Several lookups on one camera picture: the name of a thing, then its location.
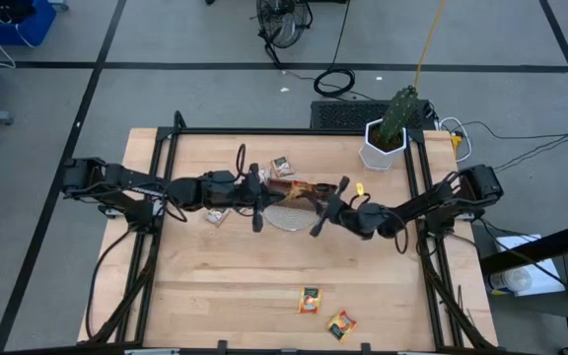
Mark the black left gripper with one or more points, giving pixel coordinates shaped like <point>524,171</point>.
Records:
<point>244,197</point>

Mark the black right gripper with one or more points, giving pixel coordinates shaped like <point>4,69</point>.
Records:
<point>343,212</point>

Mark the brown wooden tea box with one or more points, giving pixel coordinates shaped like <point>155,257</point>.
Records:
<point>279,183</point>

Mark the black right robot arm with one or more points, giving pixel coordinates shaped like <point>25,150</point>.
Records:
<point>432,202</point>

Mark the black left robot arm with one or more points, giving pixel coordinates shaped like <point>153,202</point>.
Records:
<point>116,180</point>

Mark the white woven round coaster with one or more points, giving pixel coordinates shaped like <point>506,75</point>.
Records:
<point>289,219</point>

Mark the white hexagonal planter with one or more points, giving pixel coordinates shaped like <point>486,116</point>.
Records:
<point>380,158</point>

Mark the green cactus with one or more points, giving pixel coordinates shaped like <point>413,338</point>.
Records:
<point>398,113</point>

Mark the black floor fan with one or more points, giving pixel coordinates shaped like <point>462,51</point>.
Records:
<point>284,22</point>

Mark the clear plastic cup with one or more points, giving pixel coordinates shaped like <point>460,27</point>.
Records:
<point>511,281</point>

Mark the white box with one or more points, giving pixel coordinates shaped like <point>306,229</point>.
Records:
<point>545,281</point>

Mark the blue plastic bin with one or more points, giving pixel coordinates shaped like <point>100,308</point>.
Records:
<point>37,27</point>

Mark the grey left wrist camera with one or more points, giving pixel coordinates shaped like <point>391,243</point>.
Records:
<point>222,177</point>

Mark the black metal table frame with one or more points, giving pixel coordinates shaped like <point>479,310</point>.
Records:
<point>289,131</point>

